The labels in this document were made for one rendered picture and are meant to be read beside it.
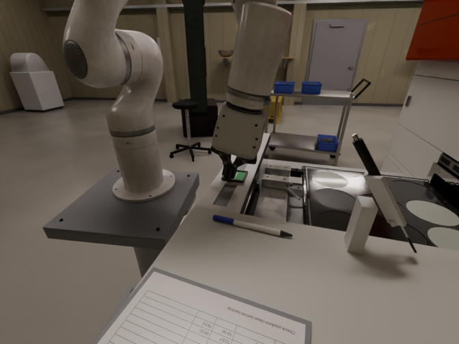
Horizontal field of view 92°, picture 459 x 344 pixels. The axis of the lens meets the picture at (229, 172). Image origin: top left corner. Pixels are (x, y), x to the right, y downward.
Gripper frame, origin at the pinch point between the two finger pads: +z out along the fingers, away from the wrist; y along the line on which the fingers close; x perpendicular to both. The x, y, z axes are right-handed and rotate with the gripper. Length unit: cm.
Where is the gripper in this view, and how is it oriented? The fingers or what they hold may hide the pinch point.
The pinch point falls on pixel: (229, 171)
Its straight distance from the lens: 51.3
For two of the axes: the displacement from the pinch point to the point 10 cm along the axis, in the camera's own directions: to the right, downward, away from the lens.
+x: -2.7, 4.4, -8.6
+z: -2.0, 8.5, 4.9
